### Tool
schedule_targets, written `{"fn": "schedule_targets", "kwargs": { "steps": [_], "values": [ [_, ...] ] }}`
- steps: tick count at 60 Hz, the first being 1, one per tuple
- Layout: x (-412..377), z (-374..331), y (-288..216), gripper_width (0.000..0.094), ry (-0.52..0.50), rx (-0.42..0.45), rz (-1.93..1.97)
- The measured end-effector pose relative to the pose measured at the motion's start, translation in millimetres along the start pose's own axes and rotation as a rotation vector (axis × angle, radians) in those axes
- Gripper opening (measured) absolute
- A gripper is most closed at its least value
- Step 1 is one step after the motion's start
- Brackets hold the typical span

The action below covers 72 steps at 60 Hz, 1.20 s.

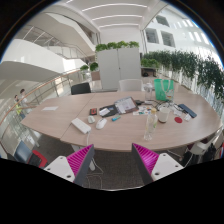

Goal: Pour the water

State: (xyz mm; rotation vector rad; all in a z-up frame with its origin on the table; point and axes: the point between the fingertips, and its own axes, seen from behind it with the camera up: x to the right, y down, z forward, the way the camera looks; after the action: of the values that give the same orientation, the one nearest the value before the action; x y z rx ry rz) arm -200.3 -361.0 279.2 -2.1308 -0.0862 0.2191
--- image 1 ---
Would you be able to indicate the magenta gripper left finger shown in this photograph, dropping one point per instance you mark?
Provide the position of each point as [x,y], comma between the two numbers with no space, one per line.
[74,167]

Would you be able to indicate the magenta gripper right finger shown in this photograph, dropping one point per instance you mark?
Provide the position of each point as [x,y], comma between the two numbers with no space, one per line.
[153,166]

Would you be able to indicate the clear plastic water bottle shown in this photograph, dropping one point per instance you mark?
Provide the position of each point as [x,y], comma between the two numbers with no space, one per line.
[151,124]

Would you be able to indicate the white power strip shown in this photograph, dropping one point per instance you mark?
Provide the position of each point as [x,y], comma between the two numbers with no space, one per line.
[81,126]

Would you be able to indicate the blue red chair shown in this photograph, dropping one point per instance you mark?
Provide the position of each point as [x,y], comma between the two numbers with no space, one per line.
[32,157]

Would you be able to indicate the small white oval device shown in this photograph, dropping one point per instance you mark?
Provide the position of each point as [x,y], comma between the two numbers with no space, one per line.
[91,119]

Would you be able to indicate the white computer mouse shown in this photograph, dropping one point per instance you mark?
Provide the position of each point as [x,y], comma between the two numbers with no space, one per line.
[101,123]

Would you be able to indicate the red round coaster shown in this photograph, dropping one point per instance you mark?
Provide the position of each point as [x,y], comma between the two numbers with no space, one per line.
[178,119]

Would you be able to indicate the white chair right side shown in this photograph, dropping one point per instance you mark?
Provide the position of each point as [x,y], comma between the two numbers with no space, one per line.
[203,151]

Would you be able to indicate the small dark red box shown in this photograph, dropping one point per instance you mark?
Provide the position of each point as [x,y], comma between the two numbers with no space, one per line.
[93,111]

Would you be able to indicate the blue marker pen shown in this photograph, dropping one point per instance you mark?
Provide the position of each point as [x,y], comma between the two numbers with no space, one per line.
[116,118]

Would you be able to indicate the black wallet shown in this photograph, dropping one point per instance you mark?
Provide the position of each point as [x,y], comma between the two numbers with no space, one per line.
[107,111]

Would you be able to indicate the dark blue phone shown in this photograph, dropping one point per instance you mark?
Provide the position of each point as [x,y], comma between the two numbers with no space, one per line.
[187,110]

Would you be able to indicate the clear glass jar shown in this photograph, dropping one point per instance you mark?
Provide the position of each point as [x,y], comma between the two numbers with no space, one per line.
[148,91]

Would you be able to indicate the black office chair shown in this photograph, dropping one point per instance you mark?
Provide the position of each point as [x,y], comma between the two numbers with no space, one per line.
[81,88]

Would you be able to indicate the green plastic bag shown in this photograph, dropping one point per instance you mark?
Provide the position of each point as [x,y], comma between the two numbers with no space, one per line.
[164,89]

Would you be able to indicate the white office chair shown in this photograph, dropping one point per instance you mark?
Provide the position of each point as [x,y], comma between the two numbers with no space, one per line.
[130,85]

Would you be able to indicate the person in yellow vest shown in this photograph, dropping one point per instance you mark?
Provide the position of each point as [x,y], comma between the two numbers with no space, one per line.
[22,108]

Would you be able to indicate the white storage cabinet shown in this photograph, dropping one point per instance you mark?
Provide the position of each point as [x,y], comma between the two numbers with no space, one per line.
[118,64]

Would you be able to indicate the green hedge plants right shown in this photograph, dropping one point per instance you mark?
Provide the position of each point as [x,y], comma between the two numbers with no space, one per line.
[206,70]

